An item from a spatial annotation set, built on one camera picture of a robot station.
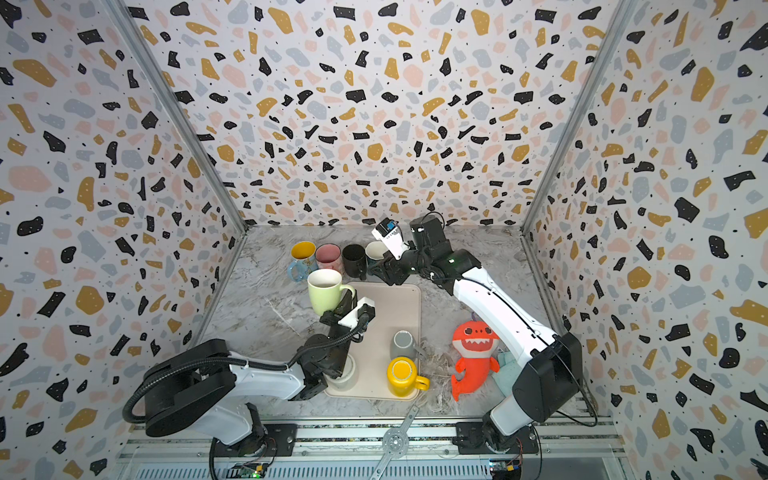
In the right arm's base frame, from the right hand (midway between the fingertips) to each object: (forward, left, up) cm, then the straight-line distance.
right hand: (373, 256), depth 74 cm
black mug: (+16, +10, -22) cm, 29 cm away
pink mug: (+17, +18, -21) cm, 32 cm away
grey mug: (-14, -8, -19) cm, 25 cm away
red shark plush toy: (-13, -27, -21) cm, 37 cm away
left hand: (-5, +6, -6) cm, 10 cm away
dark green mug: (+19, +3, -22) cm, 29 cm away
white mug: (-23, +6, -22) cm, 32 cm away
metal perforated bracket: (-36, -6, -29) cm, 47 cm away
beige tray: (-15, -2, -30) cm, 33 cm away
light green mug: (-8, +11, -2) cm, 14 cm away
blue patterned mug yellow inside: (+14, +25, -19) cm, 35 cm away
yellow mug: (-23, -7, -20) cm, 31 cm away
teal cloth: (-17, -38, -30) cm, 51 cm away
